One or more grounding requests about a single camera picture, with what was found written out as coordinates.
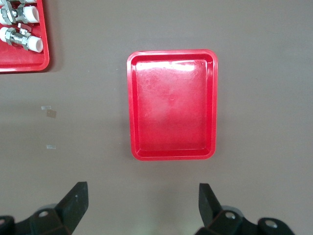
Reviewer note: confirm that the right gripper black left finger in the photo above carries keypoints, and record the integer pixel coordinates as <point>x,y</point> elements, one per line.
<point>73,208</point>

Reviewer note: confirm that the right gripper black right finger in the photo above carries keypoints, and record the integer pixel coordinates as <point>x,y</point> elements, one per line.
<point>207,208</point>

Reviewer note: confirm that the clear tape strip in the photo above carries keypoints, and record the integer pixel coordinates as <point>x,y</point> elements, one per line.
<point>51,147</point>
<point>46,107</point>

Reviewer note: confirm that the brown tape patch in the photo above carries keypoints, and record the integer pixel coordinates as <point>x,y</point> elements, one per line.
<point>51,113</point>

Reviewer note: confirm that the red plastic tray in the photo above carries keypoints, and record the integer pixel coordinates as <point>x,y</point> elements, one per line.
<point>172,117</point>

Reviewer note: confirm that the red tray holding valves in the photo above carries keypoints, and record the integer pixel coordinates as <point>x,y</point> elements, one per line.
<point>23,61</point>

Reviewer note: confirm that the metal valve with white caps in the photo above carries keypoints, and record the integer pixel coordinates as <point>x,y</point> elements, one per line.
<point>30,14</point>
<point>35,44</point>
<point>31,0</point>

